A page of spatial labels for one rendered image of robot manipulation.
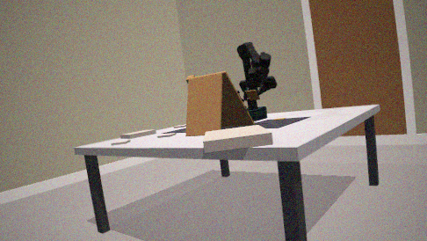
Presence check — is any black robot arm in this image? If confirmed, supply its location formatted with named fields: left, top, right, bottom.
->
left=237, top=42, right=271, bottom=110

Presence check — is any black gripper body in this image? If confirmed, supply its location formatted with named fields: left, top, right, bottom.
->
left=239, top=72, right=277, bottom=92

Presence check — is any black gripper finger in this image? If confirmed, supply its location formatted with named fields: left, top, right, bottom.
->
left=258, top=80, right=271, bottom=95
left=244, top=83, right=252, bottom=91

